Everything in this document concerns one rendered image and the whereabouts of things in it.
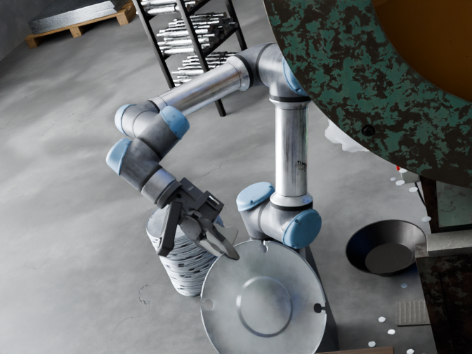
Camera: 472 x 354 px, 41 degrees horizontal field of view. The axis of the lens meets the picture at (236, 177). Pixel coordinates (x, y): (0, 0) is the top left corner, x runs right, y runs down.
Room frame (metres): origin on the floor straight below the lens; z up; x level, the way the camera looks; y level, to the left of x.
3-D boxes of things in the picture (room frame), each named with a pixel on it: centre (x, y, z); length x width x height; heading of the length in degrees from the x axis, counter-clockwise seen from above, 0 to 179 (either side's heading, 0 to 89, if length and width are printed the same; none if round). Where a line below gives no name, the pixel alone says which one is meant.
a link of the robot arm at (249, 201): (1.54, -0.04, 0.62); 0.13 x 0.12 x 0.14; 28
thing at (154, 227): (2.15, 0.26, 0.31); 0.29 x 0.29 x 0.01
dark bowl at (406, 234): (1.82, -0.42, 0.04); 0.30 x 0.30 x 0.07
